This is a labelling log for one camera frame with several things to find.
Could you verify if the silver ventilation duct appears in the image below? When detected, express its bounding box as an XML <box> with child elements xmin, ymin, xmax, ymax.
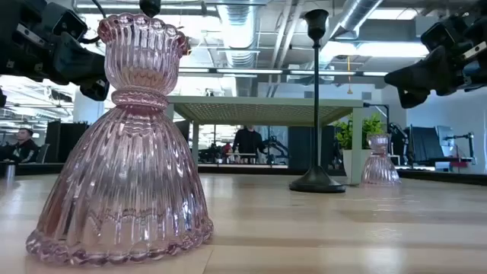
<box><xmin>215</xmin><ymin>0</ymin><xmax>262</xmax><ymax>97</ymax></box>
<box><xmin>330</xmin><ymin>0</ymin><xmax>384</xmax><ymax>39</ymax></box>

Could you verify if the black monitor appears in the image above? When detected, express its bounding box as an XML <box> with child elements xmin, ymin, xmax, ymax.
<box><xmin>409</xmin><ymin>125</ymin><xmax>444</xmax><ymax>163</ymax></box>

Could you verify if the black aluminium table frame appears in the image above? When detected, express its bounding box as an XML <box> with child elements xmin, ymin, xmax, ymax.
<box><xmin>0</xmin><ymin>162</ymin><xmax>487</xmax><ymax>186</ymax></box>

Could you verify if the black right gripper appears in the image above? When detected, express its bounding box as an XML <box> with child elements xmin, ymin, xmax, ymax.
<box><xmin>384</xmin><ymin>14</ymin><xmax>487</xmax><ymax>110</ymax></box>

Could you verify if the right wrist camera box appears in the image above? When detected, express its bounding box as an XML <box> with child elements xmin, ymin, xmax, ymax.
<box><xmin>420</xmin><ymin>14</ymin><xmax>469</xmax><ymax>53</ymax></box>

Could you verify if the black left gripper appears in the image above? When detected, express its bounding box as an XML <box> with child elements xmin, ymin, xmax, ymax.
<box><xmin>0</xmin><ymin>0</ymin><xmax>110</xmax><ymax>102</ymax></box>

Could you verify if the yellow hanging pendant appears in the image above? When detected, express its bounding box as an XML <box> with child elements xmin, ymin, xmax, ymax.
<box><xmin>345</xmin><ymin>56</ymin><xmax>353</xmax><ymax>95</ymax></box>

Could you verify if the black cabinet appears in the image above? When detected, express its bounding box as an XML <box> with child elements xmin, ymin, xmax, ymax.
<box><xmin>44</xmin><ymin>120</ymin><xmax>91</xmax><ymax>164</ymax></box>

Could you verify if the grey office chair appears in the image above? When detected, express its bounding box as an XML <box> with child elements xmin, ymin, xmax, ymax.
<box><xmin>36</xmin><ymin>143</ymin><xmax>50</xmax><ymax>164</ymax></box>

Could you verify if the person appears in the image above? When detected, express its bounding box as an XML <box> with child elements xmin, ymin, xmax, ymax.
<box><xmin>0</xmin><ymin>128</ymin><xmax>40</xmax><ymax>164</ymax></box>
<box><xmin>231</xmin><ymin>125</ymin><xmax>267</xmax><ymax>164</ymax></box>

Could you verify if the green plant white pot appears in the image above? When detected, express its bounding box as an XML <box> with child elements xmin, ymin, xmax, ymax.
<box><xmin>333</xmin><ymin>113</ymin><xmax>385</xmax><ymax>180</ymax></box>

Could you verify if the pink ribbed glass candle holder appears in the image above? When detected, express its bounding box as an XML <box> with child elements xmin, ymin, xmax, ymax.
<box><xmin>25</xmin><ymin>12</ymin><xmax>215</xmax><ymax>266</ymax></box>
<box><xmin>360</xmin><ymin>132</ymin><xmax>402</xmax><ymax>186</ymax></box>

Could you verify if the green perforated metal shelf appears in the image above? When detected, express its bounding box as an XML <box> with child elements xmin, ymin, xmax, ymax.
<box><xmin>166</xmin><ymin>95</ymin><xmax>364</xmax><ymax>186</ymax></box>

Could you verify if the black curved pole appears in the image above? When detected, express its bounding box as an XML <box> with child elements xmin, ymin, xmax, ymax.
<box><xmin>363</xmin><ymin>101</ymin><xmax>391</xmax><ymax>132</ymax></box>

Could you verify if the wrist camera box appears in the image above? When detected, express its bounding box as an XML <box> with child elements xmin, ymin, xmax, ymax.
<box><xmin>420</xmin><ymin>14</ymin><xmax>469</xmax><ymax>53</ymax></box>
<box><xmin>40</xmin><ymin>2</ymin><xmax>89</xmax><ymax>42</ymax></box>

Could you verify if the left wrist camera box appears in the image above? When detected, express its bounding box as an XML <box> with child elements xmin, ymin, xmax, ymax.
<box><xmin>40</xmin><ymin>2</ymin><xmax>89</xmax><ymax>42</ymax></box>

